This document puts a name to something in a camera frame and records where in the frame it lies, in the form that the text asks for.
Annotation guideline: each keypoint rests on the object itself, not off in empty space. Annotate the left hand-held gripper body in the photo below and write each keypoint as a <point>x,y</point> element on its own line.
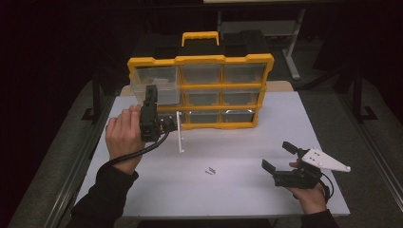
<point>149,123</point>

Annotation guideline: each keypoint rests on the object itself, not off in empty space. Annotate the person's left hand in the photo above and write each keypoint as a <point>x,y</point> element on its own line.
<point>125,136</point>

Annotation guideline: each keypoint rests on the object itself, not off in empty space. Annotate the white desk frame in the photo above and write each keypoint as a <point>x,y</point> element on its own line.
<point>293,47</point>

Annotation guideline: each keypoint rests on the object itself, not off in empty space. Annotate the person's right hand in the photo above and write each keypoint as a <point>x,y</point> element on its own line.
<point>312,199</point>

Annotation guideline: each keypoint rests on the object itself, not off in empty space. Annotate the small metal screw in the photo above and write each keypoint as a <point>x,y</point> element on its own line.
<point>208,172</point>
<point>212,170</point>

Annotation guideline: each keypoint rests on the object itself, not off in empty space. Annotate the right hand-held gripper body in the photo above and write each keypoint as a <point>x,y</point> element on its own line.
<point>297,180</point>

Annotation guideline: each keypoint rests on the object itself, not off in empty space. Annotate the grey metal rail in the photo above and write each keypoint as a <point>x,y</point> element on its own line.
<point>72,183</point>
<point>374,152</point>

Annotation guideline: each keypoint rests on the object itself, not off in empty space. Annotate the clear plastic drawer bin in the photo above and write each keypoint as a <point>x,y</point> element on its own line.
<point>166,91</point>

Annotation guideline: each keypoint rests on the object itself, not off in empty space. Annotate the grid of clear drawers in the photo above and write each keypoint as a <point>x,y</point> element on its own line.
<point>202,98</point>

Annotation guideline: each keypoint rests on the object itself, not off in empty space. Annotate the black metal stand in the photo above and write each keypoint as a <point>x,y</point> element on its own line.
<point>358,98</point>
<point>96,101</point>

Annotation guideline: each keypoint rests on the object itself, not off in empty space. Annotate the yellow drawer organizer cabinet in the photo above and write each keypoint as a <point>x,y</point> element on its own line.
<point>199,59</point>

